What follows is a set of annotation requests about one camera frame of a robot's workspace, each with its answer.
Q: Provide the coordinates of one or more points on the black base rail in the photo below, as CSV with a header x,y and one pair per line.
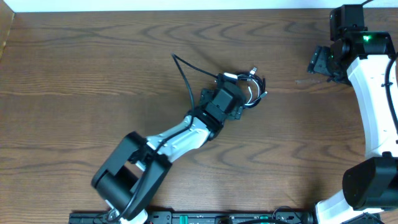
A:
x,y
164,217

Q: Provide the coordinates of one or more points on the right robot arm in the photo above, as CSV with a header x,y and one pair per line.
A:
x,y
366,61

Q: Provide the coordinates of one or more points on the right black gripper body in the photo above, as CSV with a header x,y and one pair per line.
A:
x,y
322,60

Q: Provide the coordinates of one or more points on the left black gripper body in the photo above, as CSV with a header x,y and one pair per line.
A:
x,y
237,113

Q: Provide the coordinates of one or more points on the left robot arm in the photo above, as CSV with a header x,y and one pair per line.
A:
x,y
134,171

